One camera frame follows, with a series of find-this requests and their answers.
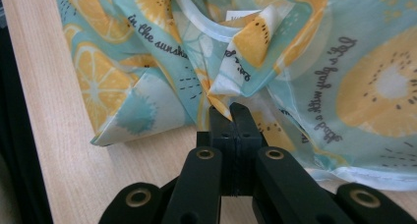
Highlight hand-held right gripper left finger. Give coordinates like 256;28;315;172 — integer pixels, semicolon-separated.
170;105;238;224

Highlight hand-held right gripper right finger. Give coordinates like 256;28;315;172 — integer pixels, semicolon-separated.
229;101;356;224

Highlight teal orange-print fabric bag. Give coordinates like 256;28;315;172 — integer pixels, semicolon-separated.
53;0;417;193

